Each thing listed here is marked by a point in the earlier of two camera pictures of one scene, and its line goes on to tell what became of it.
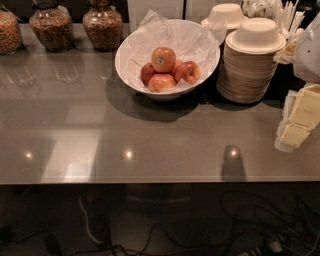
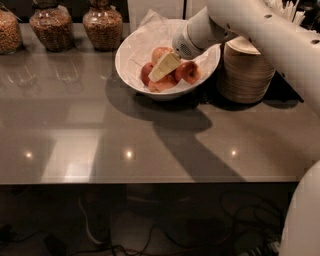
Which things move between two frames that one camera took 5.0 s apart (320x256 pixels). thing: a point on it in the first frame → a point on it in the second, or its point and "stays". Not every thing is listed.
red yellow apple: x=161 y=82 stays
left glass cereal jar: x=11 y=32 stays
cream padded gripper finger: x=300 y=116 → x=184 y=46
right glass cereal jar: x=103 y=26 stays
